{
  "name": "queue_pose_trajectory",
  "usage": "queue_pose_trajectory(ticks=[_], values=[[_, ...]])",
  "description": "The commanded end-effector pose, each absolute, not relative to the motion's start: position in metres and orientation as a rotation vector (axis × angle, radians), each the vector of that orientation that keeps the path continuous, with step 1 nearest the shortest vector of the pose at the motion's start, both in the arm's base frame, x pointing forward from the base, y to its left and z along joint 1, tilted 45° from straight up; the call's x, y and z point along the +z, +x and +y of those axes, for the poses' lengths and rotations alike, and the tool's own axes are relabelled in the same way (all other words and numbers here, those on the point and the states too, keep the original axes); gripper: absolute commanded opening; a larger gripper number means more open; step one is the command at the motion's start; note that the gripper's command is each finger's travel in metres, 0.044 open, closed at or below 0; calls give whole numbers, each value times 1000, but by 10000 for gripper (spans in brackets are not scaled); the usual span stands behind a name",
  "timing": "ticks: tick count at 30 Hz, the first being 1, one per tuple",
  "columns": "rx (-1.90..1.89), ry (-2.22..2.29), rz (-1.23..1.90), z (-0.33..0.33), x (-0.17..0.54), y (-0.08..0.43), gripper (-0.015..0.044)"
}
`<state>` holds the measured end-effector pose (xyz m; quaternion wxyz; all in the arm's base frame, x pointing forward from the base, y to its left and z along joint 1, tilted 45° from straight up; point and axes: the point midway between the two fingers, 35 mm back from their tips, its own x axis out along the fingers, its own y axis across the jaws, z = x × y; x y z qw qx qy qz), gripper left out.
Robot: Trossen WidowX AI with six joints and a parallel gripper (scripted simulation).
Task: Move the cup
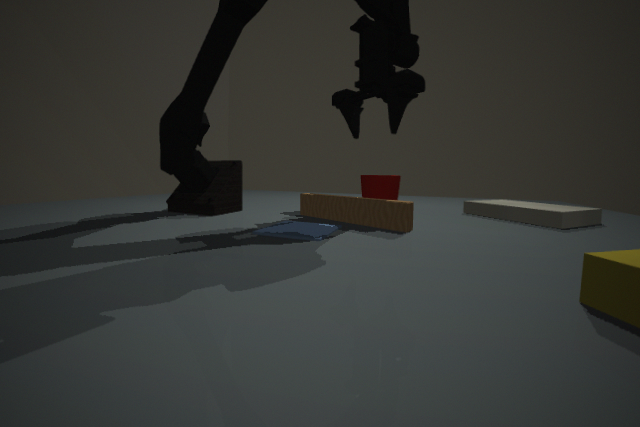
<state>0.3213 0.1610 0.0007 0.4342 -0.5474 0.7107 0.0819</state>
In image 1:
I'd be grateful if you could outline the olive yellow box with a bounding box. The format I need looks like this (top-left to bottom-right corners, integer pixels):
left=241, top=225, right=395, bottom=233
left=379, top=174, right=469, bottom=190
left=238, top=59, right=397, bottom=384
left=579, top=250, right=640, bottom=328

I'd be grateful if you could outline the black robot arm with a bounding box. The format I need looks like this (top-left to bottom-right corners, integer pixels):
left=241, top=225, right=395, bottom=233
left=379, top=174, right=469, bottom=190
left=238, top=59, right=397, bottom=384
left=159, top=0, right=420, bottom=193

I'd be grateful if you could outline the grey flat bar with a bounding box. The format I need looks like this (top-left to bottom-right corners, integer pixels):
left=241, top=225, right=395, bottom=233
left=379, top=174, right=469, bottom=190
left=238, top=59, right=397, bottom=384
left=464, top=200, right=602, bottom=229

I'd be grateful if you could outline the tan wooden plank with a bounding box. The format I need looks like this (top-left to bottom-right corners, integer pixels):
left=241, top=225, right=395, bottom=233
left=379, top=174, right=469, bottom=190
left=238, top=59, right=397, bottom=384
left=300, top=193, right=414, bottom=233

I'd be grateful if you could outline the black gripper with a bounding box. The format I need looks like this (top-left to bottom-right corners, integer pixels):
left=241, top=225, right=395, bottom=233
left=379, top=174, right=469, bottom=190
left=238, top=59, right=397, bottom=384
left=332, top=49, right=426, bottom=139

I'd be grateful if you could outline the red cup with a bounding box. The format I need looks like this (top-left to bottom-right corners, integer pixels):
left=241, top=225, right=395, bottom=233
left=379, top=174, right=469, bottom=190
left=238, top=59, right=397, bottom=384
left=361, top=175, right=400, bottom=200

